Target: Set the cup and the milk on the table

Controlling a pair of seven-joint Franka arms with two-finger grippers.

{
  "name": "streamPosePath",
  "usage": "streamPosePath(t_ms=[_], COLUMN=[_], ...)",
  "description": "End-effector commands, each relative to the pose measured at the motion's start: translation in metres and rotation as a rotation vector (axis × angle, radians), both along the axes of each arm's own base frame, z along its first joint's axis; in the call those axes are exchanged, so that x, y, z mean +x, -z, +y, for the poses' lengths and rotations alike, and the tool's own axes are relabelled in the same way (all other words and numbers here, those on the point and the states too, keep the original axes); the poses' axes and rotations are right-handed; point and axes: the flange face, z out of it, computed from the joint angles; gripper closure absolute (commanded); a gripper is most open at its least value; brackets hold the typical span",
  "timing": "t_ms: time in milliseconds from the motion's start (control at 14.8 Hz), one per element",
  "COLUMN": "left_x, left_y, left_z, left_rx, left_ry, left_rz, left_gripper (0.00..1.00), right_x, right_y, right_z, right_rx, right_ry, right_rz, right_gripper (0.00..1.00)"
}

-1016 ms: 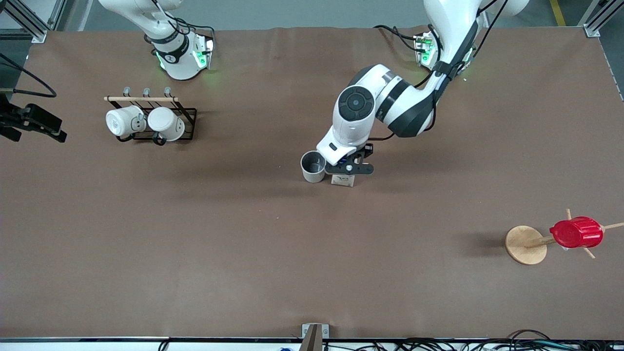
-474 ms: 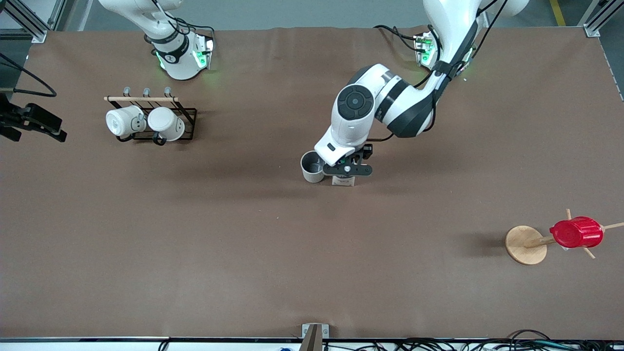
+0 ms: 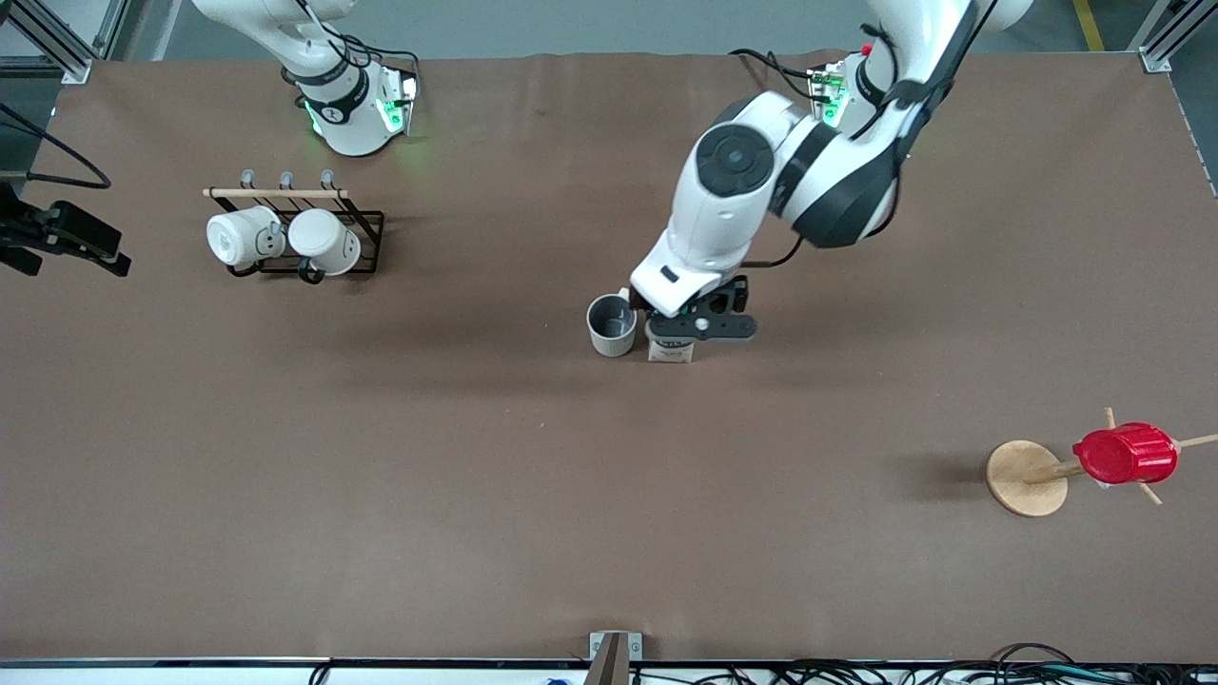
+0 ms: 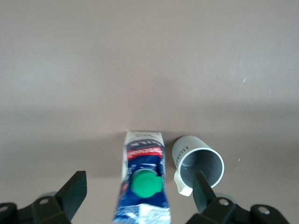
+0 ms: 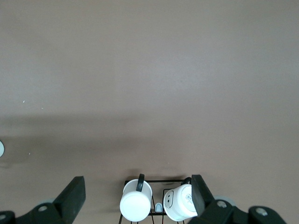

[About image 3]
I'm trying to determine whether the blue white milk carton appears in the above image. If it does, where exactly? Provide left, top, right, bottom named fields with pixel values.
left=646, top=320, right=697, bottom=365

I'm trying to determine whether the grey mug with handle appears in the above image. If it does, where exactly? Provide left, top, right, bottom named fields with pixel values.
left=586, top=287, right=639, bottom=359

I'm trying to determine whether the left arm base connector plate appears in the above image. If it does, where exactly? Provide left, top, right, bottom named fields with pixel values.
left=809, top=63, right=850, bottom=127

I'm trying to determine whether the right arm base connector plate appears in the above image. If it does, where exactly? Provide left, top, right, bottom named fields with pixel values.
left=379, top=71, right=421, bottom=136

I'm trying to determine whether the red plastic cup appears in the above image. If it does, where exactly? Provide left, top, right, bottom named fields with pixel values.
left=1072, top=422, right=1179, bottom=486

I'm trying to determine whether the white mug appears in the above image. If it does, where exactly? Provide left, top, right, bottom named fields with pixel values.
left=206, top=205, right=285, bottom=269
left=287, top=208, right=363, bottom=277

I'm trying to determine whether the wooden mug tree stand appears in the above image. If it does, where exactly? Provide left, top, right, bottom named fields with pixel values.
left=987, top=407, right=1218, bottom=518

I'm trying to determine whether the aluminium frame post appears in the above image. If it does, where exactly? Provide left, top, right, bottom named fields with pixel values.
left=1137, top=0, right=1215, bottom=74
left=93, top=0, right=136, bottom=60
left=0, top=0, right=96, bottom=85

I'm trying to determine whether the black left base cable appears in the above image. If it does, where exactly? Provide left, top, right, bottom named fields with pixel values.
left=731, top=48, right=821, bottom=102

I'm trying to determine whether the black base cable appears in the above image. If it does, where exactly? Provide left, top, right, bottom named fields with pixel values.
left=338, top=33, right=422, bottom=77
left=731, top=48, right=821, bottom=102

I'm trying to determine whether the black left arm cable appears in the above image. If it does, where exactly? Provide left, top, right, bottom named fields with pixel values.
left=742, top=0, right=981, bottom=272

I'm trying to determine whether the black wire mug rack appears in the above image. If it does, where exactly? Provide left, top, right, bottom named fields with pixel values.
left=203, top=168, right=386, bottom=284

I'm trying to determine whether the black right base cable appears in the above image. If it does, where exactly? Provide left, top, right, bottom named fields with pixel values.
left=338, top=33, right=422, bottom=77

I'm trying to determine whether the metal bracket with post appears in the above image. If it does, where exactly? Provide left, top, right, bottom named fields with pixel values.
left=585, top=632, right=643, bottom=685

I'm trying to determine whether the black floor cable tangle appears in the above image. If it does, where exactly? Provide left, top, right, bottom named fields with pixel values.
left=633, top=659, right=1218, bottom=685

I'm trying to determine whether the black looped floor cable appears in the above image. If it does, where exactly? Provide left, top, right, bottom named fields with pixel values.
left=990, top=642, right=1078, bottom=669

